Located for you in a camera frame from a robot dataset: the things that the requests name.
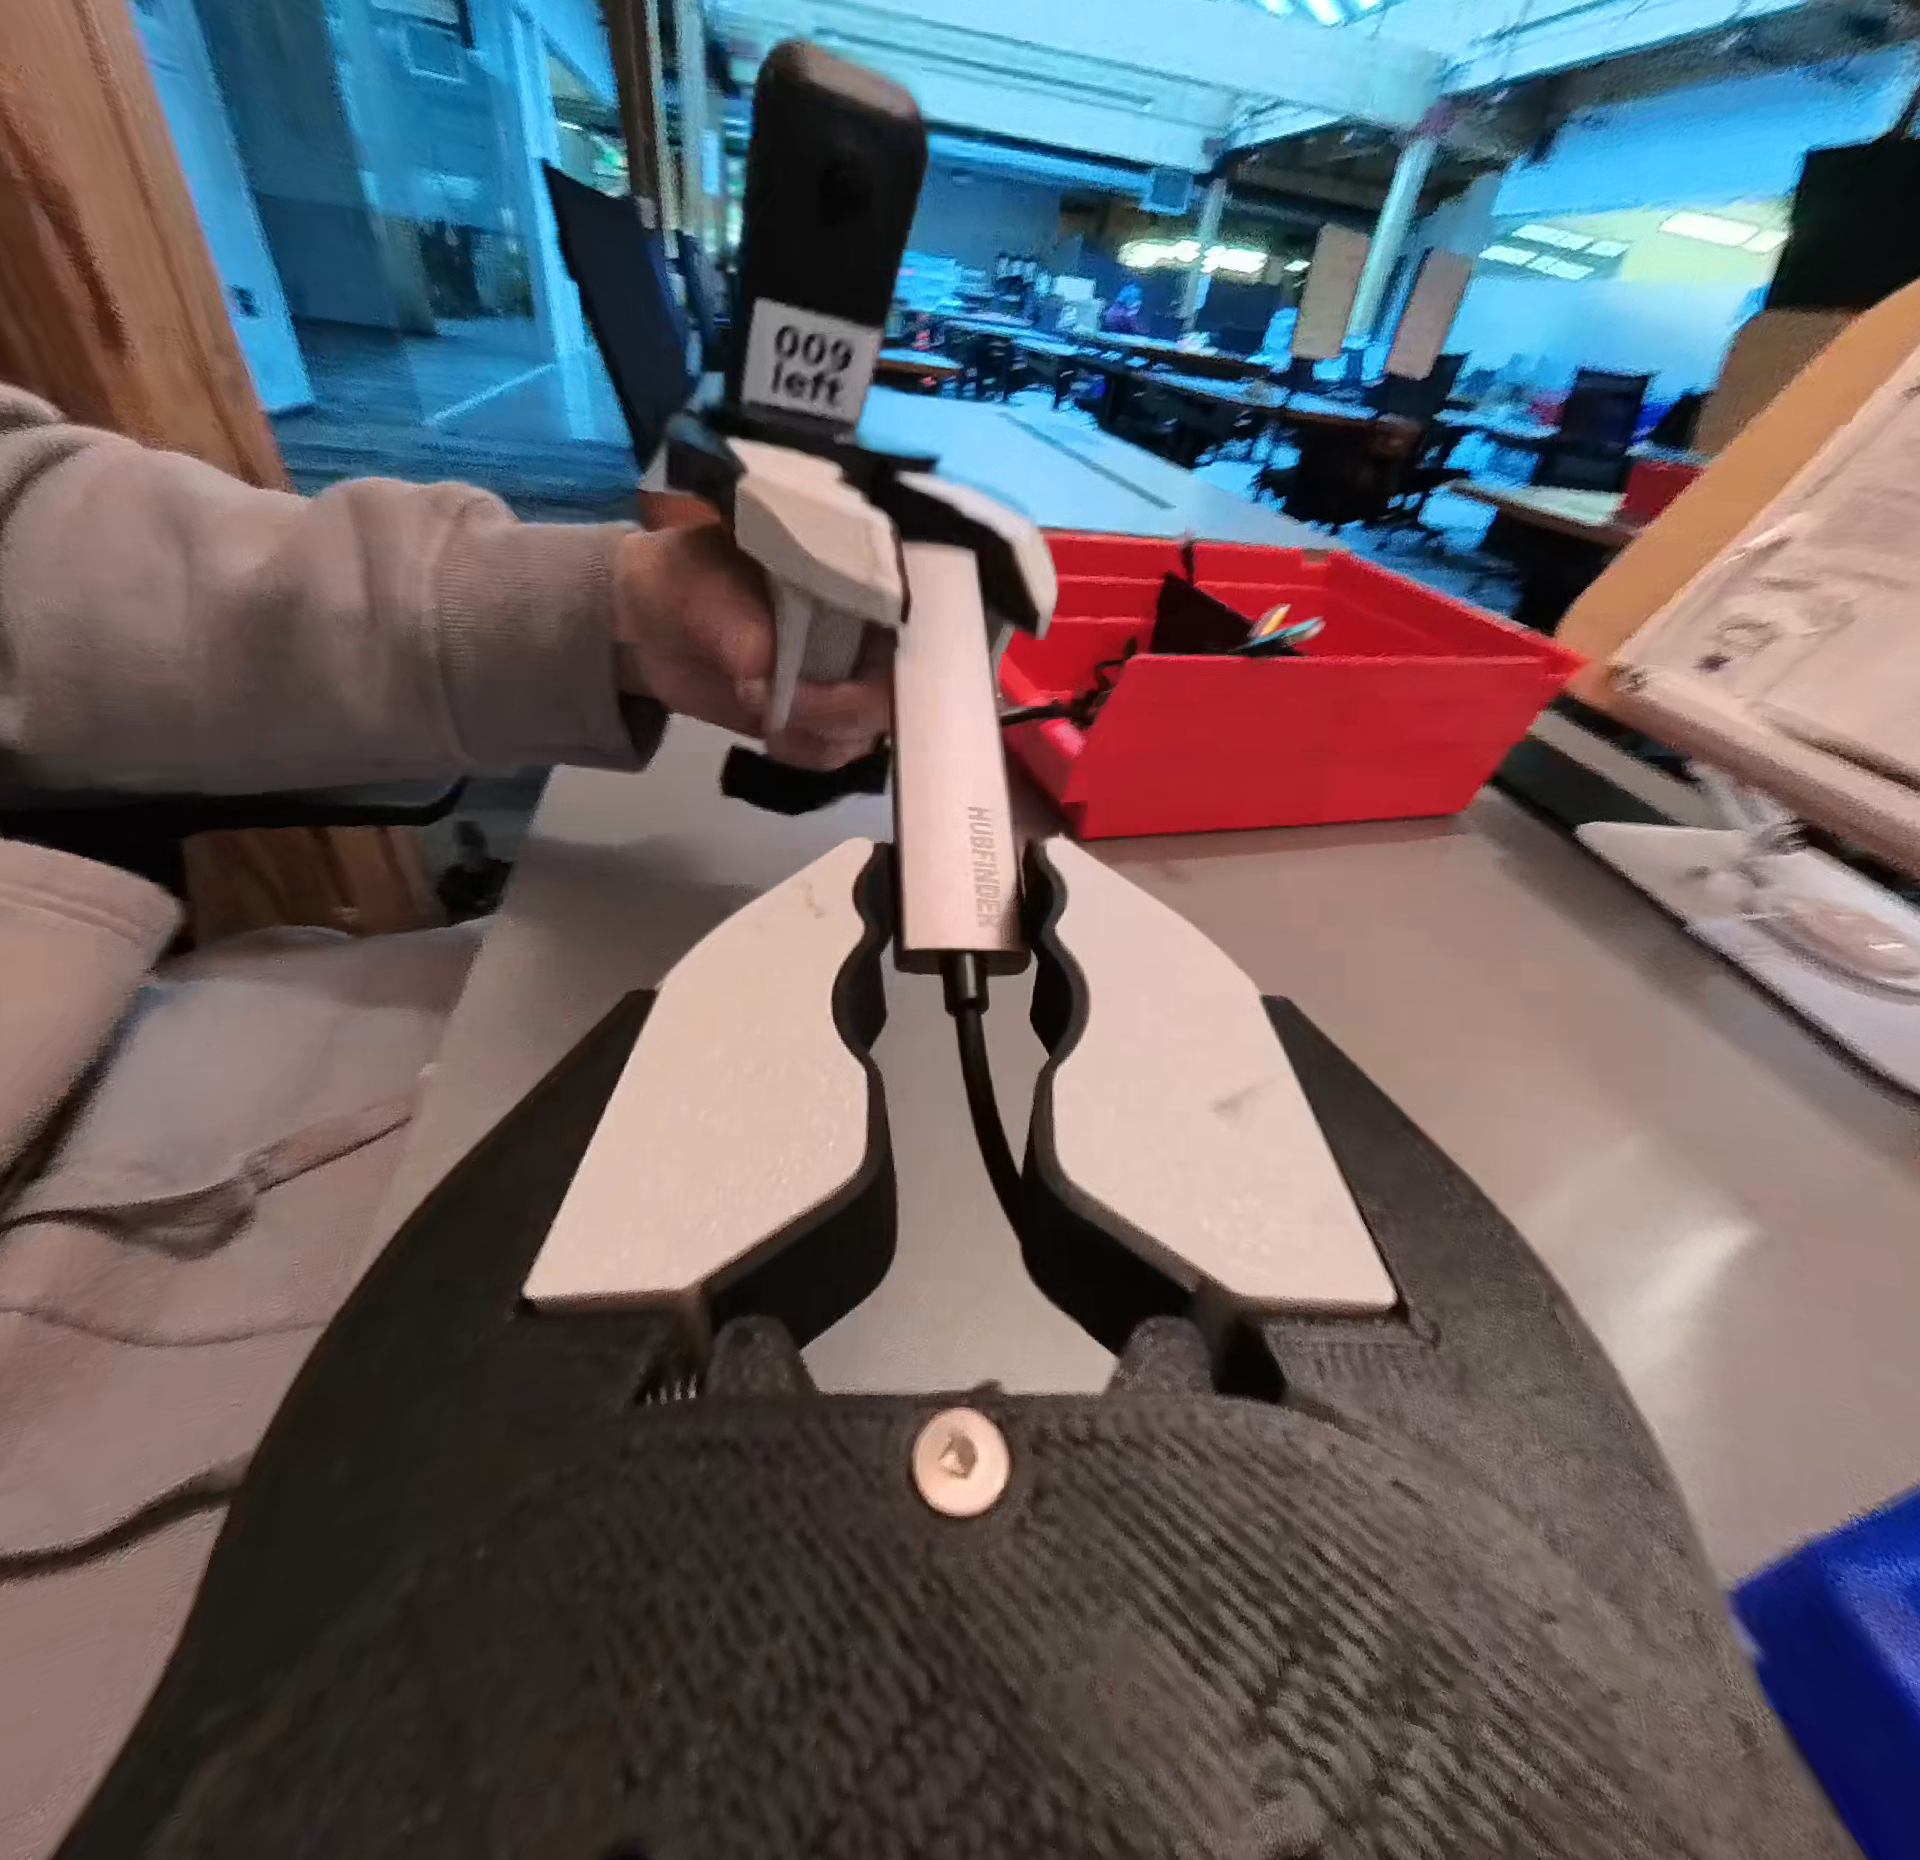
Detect background office tables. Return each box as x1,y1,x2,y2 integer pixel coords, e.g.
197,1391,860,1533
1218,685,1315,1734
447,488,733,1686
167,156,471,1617
876,277,1702,541

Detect grey desk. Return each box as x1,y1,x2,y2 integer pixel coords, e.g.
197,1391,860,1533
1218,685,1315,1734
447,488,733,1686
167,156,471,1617
382,387,1920,1592

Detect cardboard panel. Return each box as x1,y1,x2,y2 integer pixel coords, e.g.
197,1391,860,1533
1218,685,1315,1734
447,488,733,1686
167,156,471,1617
1557,277,1920,668

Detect black pouch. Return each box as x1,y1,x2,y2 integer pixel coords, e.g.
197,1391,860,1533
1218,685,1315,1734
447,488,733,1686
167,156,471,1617
1148,543,1264,659

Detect black high chair back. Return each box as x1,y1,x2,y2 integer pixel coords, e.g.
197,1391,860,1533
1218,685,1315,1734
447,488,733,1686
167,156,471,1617
542,161,714,471

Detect grey usb hub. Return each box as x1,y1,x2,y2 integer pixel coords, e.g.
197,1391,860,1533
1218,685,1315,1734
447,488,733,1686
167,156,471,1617
887,517,1039,979

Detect blue plastic bin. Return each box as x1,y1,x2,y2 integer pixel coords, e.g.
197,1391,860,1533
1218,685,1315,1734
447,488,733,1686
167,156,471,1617
1729,1489,1920,1860

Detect person's left hand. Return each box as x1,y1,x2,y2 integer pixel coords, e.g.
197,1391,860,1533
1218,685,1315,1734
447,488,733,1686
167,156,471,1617
613,517,901,769

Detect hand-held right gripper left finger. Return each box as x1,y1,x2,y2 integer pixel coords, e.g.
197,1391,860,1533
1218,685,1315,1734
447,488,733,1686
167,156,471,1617
521,836,901,1352

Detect printed instruction sheet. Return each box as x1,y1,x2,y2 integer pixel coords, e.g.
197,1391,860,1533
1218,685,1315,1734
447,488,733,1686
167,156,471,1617
1607,344,1920,877

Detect red plastic bin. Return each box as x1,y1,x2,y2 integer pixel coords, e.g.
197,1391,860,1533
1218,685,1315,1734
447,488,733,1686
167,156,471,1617
992,529,1585,844

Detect black office chair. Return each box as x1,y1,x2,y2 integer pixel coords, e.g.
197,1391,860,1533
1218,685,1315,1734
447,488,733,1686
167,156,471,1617
1531,365,1653,493

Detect wooden post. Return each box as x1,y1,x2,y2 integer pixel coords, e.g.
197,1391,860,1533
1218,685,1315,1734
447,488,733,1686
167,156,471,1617
0,0,440,940

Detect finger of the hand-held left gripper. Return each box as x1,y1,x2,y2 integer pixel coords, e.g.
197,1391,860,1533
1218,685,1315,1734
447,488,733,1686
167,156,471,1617
898,471,1062,642
732,437,914,634

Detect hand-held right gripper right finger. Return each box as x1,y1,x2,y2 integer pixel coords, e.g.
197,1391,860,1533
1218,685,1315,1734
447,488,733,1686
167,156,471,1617
1022,834,1399,1355

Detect black chair armrest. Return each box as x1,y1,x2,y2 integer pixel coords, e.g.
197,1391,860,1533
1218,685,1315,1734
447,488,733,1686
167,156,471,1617
0,774,469,844

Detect person's grey hoodie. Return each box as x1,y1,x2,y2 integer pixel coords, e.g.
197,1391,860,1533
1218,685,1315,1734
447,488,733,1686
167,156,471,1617
0,836,503,1860

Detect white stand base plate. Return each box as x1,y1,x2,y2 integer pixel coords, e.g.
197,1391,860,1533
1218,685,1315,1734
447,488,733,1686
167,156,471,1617
1575,813,1920,1099

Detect black monitor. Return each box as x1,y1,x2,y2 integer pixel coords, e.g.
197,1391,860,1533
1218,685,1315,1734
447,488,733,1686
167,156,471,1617
1766,138,1920,313

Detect person's left forearm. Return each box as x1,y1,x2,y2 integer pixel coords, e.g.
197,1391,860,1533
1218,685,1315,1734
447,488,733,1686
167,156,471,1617
0,383,665,801

